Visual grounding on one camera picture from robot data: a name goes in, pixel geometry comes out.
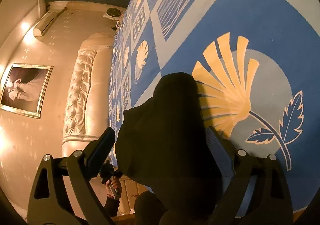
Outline person hand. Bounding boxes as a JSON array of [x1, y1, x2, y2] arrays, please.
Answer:
[[105, 176, 122, 201]]

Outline black pants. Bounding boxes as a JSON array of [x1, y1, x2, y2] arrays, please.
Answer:
[[116, 72, 222, 224]]

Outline framed wall picture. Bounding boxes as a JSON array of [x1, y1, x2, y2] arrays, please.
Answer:
[[1, 63, 53, 119]]

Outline cream tufted headboard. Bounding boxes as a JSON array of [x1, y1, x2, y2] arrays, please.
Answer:
[[61, 32, 118, 215]]

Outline blue patterned bed sheet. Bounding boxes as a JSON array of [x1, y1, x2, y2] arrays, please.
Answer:
[[108, 0, 319, 212]]

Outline white air conditioner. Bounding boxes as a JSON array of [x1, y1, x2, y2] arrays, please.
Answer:
[[33, 7, 67, 37]]

